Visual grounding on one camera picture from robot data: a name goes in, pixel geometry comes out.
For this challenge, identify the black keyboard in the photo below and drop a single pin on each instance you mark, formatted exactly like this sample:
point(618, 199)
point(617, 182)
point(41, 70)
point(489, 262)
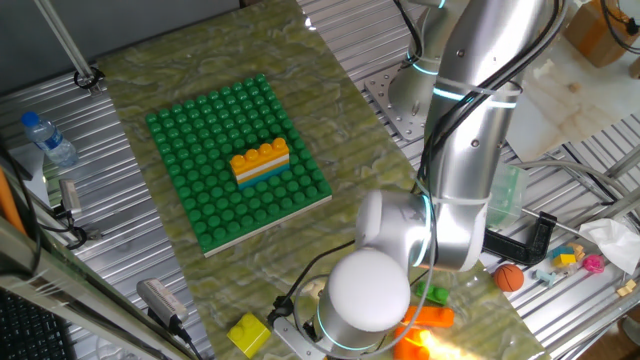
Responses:
point(30, 330)

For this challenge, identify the tan small toy block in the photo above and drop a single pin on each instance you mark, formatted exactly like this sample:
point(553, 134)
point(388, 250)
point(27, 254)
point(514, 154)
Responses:
point(577, 250)

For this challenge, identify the black C-clamp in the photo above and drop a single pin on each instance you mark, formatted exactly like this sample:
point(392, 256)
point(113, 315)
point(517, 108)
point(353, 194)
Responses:
point(530, 245)

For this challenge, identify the orange chunky block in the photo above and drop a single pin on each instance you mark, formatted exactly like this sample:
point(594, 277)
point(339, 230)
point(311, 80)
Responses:
point(405, 345)

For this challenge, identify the yellow-orange four-stud block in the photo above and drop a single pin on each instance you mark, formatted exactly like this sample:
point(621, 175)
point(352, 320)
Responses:
point(257, 157)
point(265, 175)

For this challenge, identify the pink small toy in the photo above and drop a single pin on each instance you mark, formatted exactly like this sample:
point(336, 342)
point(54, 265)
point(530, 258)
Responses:
point(594, 263)

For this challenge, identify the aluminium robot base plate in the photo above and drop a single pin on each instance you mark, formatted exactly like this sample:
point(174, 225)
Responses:
point(385, 105)

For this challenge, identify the mini orange basketball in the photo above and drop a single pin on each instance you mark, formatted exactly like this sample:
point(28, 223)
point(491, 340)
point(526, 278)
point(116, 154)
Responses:
point(509, 278)

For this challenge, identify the green studded baseplate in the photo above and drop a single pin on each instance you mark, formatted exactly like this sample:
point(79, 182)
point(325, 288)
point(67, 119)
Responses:
point(210, 200)

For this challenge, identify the white crumpled tissue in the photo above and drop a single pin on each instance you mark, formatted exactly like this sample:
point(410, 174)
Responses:
point(615, 242)

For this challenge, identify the white marble board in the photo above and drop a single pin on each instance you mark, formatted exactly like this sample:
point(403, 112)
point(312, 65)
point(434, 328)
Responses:
point(575, 120)

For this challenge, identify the lime yellow square block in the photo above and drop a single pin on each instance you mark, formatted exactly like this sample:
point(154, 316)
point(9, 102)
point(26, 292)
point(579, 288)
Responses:
point(249, 335)

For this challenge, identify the yellow small toy block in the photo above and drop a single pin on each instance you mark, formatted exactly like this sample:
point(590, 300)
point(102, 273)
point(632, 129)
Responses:
point(564, 260)

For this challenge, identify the grey ribbed camera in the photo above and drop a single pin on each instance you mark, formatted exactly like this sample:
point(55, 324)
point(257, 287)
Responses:
point(160, 300)

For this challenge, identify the small wooden piece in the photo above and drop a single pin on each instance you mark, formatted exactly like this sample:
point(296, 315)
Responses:
point(574, 87)
point(626, 288)

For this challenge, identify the translucent plastic box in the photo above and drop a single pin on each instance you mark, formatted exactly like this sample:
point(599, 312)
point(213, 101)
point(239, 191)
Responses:
point(510, 195)

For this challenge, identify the clear water bottle blue cap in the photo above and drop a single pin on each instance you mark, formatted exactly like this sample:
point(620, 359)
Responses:
point(50, 142)

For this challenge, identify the orange tube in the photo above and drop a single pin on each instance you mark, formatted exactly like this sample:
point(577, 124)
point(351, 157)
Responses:
point(9, 200)

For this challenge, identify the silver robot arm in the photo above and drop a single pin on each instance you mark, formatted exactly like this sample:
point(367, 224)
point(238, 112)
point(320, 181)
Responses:
point(465, 150)

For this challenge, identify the green marble pattern mat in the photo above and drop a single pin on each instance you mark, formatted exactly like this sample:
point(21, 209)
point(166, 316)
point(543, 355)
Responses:
point(300, 225)

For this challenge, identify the white small lump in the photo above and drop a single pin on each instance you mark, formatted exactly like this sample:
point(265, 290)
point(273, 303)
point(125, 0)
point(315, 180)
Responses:
point(545, 67)

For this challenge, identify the white four-stud block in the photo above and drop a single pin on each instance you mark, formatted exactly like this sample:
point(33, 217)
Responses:
point(265, 170)

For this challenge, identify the metal stand pole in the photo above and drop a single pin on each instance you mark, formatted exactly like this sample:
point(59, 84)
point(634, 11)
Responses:
point(62, 42)

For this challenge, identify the teal small toy block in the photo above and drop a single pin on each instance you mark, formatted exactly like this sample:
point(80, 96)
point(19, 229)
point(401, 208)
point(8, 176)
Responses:
point(560, 250)

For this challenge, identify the cardboard box with tape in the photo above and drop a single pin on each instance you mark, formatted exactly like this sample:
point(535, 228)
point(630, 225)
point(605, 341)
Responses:
point(590, 35)

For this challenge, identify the light blue small toy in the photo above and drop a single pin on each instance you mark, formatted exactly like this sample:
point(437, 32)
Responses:
point(544, 277)

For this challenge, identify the grey metal frame bar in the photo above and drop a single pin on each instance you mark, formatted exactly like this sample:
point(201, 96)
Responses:
point(75, 300)

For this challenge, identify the orange long flat block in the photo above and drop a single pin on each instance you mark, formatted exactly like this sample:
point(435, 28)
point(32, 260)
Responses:
point(435, 316)

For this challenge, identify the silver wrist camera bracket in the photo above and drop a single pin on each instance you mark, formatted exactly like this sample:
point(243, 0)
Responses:
point(295, 340)

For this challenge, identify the green two-stud block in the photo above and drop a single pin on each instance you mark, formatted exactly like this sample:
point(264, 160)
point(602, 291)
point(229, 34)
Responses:
point(440, 296)

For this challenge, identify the teal four-stud block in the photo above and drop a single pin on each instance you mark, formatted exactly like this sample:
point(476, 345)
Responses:
point(270, 180)

